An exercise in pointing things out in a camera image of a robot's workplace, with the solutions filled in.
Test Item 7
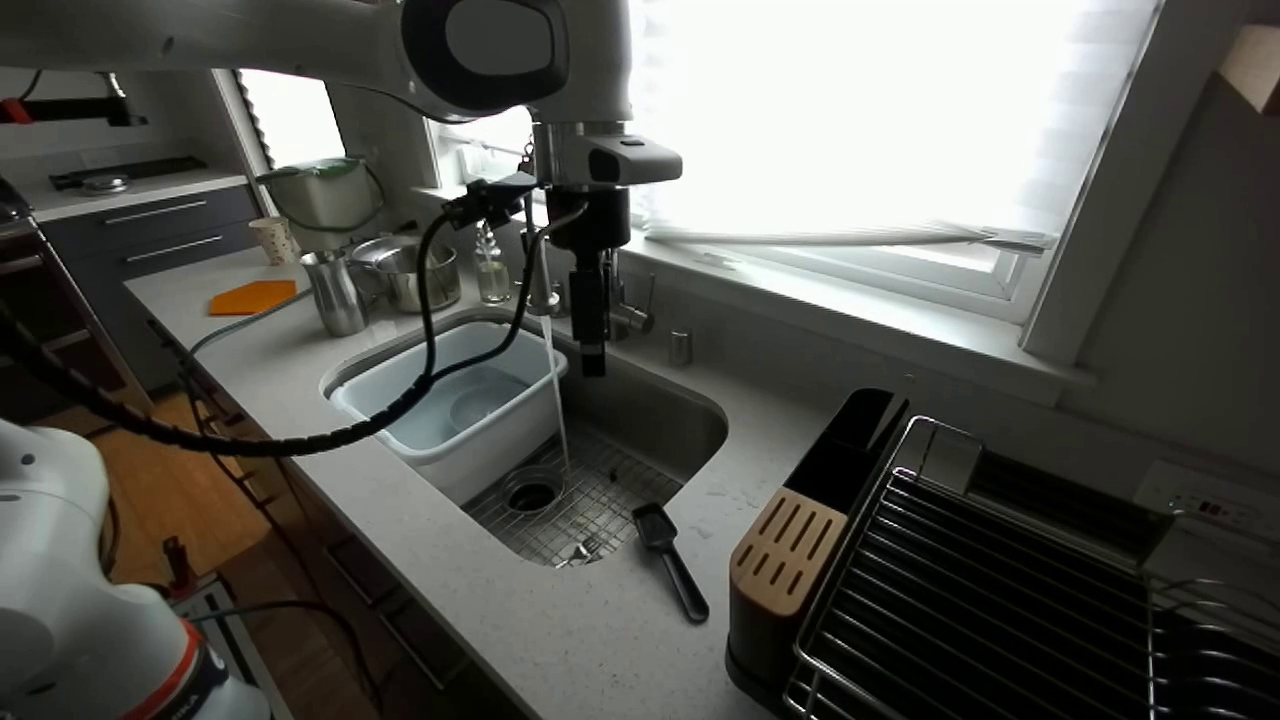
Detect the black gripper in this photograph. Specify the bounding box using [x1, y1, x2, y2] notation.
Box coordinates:
[548, 190, 628, 376]

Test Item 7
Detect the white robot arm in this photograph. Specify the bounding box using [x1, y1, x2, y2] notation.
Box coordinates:
[0, 0, 632, 376]

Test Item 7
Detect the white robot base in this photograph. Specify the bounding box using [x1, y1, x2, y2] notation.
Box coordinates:
[0, 421, 271, 720]

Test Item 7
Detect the spring neck faucet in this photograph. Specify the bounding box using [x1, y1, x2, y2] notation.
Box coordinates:
[530, 229, 652, 343]

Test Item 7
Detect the stainless steel sink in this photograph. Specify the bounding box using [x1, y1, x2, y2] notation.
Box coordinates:
[325, 309, 732, 573]

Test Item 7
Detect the glass soap bottle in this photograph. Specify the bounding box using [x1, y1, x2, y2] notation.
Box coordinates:
[471, 226, 511, 306]

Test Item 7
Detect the white plastic wash basin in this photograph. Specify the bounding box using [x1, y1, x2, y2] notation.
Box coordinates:
[380, 320, 567, 505]

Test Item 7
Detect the metal sink grid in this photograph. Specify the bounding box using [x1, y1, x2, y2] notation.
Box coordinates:
[462, 427, 688, 567]

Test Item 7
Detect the metal pot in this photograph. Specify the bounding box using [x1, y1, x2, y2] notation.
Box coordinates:
[347, 235, 458, 317]

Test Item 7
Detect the stainless steel cup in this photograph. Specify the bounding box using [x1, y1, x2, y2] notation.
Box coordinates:
[300, 252, 364, 338]

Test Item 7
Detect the wooden knife block slot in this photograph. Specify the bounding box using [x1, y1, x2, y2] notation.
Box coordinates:
[732, 488, 847, 615]

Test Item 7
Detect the orange sponge cloth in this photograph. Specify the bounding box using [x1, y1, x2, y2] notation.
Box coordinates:
[208, 280, 295, 317]

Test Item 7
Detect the black dish drying rack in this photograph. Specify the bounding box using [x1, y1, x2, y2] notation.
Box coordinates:
[729, 390, 1280, 720]

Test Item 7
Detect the grey drawer cabinet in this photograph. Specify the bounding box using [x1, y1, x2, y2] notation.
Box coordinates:
[48, 190, 255, 392]

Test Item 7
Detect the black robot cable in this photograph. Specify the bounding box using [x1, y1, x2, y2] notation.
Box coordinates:
[0, 176, 591, 464]

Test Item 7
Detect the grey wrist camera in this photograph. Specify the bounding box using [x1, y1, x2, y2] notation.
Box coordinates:
[536, 124, 683, 190]

